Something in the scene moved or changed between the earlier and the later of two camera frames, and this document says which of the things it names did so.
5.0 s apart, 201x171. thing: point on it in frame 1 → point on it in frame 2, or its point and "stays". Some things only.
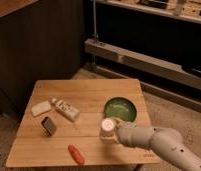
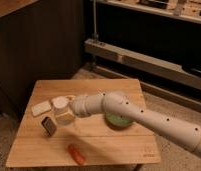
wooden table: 61,123 stays
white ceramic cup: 108,128 → 60,104
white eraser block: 40,108 stays
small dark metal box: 49,126 stays
